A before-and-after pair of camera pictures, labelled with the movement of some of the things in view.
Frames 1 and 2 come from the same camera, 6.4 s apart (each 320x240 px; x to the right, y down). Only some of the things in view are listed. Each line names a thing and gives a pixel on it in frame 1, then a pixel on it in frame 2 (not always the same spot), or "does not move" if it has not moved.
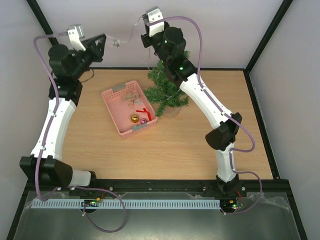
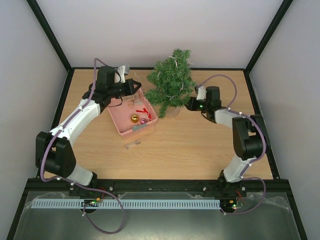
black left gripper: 90,45 → 130,90
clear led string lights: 131,37 → 138,142
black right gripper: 145,40 → 195,104
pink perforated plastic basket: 129,109 does not move
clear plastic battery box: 116,43 → 136,142
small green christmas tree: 165,92 does not move
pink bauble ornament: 143,121 does not move
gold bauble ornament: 134,118 does not move
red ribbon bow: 145,111 does not move
